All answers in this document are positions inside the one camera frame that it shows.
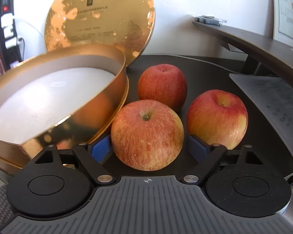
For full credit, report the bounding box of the gold heart gift box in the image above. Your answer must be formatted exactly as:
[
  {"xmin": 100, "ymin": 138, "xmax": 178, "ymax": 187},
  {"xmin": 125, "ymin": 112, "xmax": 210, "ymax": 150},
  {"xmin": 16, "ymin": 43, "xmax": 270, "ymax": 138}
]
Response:
[{"xmin": 0, "ymin": 44, "xmax": 129, "ymax": 175}]

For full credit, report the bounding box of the black power strip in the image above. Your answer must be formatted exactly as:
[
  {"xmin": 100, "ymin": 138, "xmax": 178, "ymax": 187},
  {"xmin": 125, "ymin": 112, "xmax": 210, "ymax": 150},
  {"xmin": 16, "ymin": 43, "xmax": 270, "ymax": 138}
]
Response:
[{"xmin": 0, "ymin": 0, "xmax": 22, "ymax": 70}]

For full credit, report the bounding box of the clear plastic item on shelf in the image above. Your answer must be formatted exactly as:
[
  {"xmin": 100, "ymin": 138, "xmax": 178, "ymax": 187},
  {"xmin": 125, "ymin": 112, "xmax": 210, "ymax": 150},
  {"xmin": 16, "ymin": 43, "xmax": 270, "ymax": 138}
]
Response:
[{"xmin": 194, "ymin": 15, "xmax": 227, "ymax": 26}]

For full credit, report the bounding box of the white top charger plug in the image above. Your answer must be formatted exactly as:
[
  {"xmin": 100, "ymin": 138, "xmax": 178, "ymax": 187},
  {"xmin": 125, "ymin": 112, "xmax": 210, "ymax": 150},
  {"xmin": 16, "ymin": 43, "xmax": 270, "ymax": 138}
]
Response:
[{"xmin": 1, "ymin": 13, "xmax": 13, "ymax": 28}]

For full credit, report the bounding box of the gold round box lid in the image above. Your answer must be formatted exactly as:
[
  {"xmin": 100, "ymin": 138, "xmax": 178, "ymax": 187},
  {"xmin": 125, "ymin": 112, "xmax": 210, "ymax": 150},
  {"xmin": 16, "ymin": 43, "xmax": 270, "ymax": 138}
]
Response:
[{"xmin": 44, "ymin": 0, "xmax": 155, "ymax": 65}]

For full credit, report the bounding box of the white paper sheet stack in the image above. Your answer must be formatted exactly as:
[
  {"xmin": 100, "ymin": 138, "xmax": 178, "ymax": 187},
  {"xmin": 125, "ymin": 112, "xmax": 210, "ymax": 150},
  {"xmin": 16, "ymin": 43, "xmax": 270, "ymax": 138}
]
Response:
[{"xmin": 229, "ymin": 74, "xmax": 293, "ymax": 157}]

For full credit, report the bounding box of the large front red apple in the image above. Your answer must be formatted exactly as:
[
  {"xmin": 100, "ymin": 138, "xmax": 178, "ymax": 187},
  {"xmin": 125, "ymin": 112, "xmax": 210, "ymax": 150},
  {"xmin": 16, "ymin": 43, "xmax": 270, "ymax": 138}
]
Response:
[{"xmin": 111, "ymin": 100, "xmax": 184, "ymax": 171}]

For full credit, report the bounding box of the white bottom charger plug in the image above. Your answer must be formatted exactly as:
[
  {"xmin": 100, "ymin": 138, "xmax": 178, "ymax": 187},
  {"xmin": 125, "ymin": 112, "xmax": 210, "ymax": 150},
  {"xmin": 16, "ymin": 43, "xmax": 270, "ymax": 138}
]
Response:
[{"xmin": 4, "ymin": 37, "xmax": 18, "ymax": 49}]

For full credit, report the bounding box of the white charger plug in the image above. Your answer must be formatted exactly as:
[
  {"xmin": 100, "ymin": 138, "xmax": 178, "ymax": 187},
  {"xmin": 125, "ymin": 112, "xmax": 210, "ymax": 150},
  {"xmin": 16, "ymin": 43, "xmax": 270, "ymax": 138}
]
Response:
[
  {"xmin": 4, "ymin": 37, "xmax": 18, "ymax": 49},
  {"xmin": 1, "ymin": 13, "xmax": 13, "ymax": 28},
  {"xmin": 2, "ymin": 25, "xmax": 15, "ymax": 39}
]

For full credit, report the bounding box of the red yellow apple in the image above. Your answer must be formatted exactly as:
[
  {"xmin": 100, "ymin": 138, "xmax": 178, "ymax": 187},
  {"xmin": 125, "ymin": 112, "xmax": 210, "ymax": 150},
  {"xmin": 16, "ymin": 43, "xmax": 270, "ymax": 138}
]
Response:
[{"xmin": 186, "ymin": 89, "xmax": 248, "ymax": 150}]

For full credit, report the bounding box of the dark curved wooden shelf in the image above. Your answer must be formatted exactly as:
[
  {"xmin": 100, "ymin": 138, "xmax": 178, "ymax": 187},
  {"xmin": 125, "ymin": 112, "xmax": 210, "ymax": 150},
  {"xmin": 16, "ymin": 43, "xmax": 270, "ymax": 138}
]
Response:
[{"xmin": 193, "ymin": 21, "xmax": 293, "ymax": 88}]

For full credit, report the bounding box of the white middle charger plug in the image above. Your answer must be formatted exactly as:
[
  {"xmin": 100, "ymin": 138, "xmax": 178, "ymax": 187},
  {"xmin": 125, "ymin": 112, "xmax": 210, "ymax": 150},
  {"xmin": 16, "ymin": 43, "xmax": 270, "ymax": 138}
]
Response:
[{"xmin": 2, "ymin": 25, "xmax": 15, "ymax": 39}]

